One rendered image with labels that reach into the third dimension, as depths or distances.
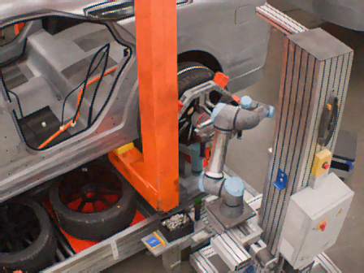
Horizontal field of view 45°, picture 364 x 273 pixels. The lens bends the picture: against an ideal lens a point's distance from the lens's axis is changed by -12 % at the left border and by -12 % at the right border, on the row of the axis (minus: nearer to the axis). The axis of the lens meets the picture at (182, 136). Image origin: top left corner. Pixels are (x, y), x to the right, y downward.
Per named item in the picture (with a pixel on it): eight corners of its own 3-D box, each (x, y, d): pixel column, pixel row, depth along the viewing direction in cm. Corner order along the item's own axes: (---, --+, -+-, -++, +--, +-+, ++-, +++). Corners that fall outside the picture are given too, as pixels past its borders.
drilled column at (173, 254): (173, 262, 355) (171, 229, 328) (181, 270, 349) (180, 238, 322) (162, 268, 351) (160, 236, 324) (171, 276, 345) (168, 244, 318)
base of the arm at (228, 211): (249, 212, 287) (250, 201, 281) (227, 222, 282) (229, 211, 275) (235, 197, 297) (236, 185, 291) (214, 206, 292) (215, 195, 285)
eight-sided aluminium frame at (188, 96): (224, 131, 383) (227, 72, 348) (230, 136, 379) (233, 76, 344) (167, 160, 359) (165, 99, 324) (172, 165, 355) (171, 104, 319)
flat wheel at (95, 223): (92, 167, 397) (88, 146, 381) (153, 204, 367) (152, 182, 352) (39, 213, 356) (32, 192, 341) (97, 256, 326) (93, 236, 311)
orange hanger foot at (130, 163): (126, 151, 375) (123, 115, 353) (166, 191, 343) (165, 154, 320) (108, 160, 367) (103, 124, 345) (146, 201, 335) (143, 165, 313)
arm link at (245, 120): (257, 115, 255) (276, 102, 299) (237, 110, 259) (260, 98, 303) (252, 136, 259) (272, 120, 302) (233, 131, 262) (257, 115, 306)
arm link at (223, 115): (218, 201, 278) (237, 110, 259) (195, 193, 283) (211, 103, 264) (226, 193, 289) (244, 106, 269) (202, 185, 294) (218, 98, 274)
